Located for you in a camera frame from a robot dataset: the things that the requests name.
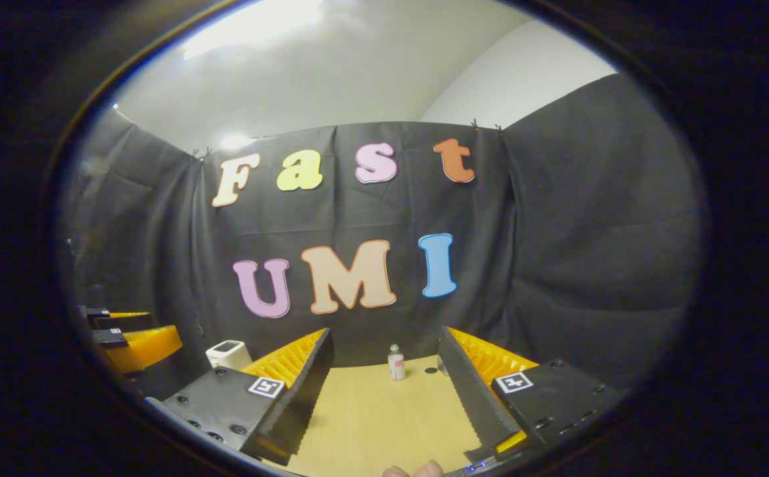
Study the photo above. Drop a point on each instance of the clear bottle with pink label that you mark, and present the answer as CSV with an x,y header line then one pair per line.
x,y
396,366

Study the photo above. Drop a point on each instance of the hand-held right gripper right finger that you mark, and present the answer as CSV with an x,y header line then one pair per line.
x,y
469,391

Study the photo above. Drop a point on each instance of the white plastic box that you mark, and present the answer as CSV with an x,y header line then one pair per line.
x,y
228,356

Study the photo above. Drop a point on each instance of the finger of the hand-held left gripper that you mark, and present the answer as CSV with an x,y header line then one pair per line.
x,y
102,315
149,348

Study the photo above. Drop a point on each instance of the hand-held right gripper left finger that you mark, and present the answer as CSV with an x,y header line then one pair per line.
x,y
305,391

